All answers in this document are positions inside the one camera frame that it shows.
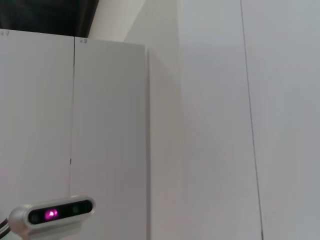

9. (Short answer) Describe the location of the white cabinet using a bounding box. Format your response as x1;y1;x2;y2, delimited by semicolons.
0;28;151;240

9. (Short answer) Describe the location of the white head depth camera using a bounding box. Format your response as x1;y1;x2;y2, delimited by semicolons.
8;196;96;237

